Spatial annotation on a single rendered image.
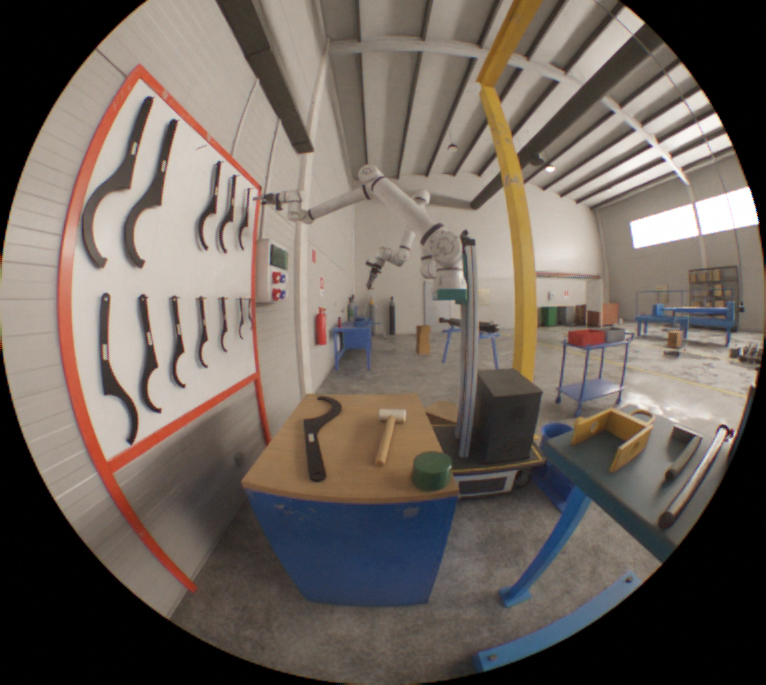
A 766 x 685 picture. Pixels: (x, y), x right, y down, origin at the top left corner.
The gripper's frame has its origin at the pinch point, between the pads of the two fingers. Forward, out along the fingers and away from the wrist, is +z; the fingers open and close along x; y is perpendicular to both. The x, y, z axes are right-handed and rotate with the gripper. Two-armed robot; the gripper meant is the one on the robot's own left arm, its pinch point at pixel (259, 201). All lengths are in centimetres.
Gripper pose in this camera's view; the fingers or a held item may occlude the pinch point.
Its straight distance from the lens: 184.1
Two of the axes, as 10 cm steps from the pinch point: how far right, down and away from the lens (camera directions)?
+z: -10.0, 0.2, -0.2
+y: -0.2, -9.9, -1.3
